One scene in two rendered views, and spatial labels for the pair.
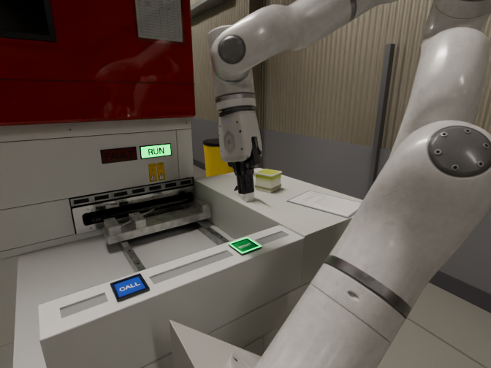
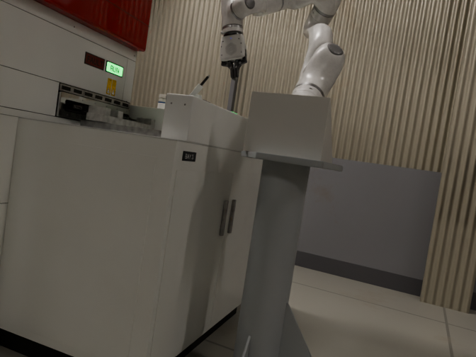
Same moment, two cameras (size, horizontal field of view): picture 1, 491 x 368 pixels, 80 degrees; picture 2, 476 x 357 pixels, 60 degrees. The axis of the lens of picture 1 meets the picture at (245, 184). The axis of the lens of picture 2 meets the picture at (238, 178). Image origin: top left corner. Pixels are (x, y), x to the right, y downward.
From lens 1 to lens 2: 1.29 m
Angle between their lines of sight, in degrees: 36
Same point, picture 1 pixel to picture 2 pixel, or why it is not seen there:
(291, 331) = not seen: hidden behind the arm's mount
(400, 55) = (245, 67)
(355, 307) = (312, 91)
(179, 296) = (219, 112)
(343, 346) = not seen: hidden behind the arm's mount
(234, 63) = (250, 8)
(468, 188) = (338, 58)
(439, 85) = (321, 39)
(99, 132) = (88, 37)
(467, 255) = not seen: hidden behind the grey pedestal
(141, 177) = (102, 87)
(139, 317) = (210, 112)
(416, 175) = (325, 54)
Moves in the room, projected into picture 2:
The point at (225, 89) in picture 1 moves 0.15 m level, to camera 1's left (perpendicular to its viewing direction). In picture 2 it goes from (234, 21) to (200, 8)
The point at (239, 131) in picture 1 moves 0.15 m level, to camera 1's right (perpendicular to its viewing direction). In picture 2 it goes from (240, 42) to (270, 53)
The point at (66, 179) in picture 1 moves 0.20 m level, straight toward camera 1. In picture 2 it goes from (62, 66) to (103, 68)
